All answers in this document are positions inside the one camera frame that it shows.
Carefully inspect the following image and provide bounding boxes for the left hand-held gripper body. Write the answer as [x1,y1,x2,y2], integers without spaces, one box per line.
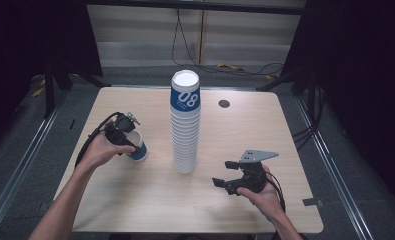
[104,111,142,146]

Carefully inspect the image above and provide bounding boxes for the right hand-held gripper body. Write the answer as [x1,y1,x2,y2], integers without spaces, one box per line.
[239,149,280,194]

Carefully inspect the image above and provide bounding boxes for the blue white paper cup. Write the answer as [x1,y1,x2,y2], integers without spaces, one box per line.
[124,129,149,163]

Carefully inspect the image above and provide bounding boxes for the stack of paper cups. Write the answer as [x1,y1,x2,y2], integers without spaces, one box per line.
[169,69,202,175]

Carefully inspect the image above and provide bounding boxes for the person's right hand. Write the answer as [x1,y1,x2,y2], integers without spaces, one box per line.
[236,164,286,224]

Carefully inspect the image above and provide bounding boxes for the person's left hand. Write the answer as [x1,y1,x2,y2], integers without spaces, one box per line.
[75,119,137,173]

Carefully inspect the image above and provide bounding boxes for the grey tape strip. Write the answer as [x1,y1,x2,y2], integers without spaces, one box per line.
[301,197,325,208]

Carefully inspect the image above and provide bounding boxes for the black metal stand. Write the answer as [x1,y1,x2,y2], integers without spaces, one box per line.
[43,63,112,119]
[255,64,319,118]

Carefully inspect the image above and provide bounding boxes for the dark curtain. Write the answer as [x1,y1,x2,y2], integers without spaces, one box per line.
[279,0,395,214]
[0,0,103,154]

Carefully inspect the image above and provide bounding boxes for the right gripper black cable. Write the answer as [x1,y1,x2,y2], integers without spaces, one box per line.
[266,172,287,213]

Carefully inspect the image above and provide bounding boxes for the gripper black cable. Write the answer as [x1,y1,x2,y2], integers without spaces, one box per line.
[266,172,287,213]
[74,111,123,168]

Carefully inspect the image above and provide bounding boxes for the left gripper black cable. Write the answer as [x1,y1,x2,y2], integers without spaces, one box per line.
[74,111,123,168]

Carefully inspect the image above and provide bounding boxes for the black floor cables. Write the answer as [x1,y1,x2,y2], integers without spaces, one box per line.
[290,84,327,152]

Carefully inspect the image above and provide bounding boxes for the metal floor rail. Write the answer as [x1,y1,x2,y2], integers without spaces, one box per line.
[293,96,374,240]
[0,99,68,233]

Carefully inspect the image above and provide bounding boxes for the hanging black cable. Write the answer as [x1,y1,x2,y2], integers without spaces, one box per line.
[170,8,219,73]

